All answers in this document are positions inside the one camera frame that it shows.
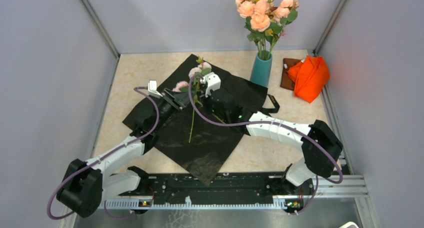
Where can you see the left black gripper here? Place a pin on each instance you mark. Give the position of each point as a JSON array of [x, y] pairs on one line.
[[179, 100]]

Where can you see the aluminium frame post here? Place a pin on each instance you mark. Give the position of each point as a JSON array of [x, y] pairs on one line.
[[100, 27], [329, 27]]

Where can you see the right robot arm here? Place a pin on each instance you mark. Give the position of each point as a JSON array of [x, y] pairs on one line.
[[319, 145]]

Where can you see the right aluminium frame post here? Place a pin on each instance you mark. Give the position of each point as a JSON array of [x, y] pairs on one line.
[[329, 27]]

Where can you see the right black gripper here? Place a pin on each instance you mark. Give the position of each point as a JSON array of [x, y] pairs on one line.
[[206, 100]]

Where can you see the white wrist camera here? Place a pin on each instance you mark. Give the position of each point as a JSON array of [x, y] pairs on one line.
[[153, 89], [212, 83]]

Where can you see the teal ceramic vase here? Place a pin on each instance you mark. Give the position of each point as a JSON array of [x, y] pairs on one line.
[[261, 69]]

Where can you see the peach rose stem in vase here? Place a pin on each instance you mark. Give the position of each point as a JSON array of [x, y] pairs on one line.
[[245, 9]]

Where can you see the pink flower bunch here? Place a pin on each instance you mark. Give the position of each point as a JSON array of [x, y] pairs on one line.
[[181, 87]]

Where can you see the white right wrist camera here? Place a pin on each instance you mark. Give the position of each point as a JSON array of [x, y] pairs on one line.
[[212, 83]]

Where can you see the brown cloth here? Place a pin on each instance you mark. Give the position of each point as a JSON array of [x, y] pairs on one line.
[[286, 82]]

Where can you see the black ribbon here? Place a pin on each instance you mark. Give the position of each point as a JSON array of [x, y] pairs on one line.
[[273, 110]]

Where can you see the pale pink rose stem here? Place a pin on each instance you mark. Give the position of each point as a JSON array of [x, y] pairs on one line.
[[203, 68]]

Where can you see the left aluminium frame post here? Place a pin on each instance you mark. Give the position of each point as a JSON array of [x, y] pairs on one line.
[[100, 27]]

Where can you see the peach double rose stem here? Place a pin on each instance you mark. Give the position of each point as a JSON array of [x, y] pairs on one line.
[[264, 29]]

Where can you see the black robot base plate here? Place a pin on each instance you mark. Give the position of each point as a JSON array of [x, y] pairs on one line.
[[234, 188]]

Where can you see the light pink rose stem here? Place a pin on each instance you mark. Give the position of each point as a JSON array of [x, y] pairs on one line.
[[280, 16]]

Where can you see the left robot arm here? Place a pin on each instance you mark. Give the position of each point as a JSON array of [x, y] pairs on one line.
[[88, 183]]

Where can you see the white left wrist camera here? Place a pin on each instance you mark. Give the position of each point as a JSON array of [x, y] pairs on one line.
[[153, 89]]

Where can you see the grey cable duct rail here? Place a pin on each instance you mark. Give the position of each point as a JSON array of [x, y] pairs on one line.
[[147, 204]]

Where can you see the black wrapping paper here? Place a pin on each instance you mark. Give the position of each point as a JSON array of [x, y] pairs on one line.
[[197, 146]]

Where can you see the orange cloth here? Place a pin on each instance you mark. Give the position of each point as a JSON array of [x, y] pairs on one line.
[[309, 77]]

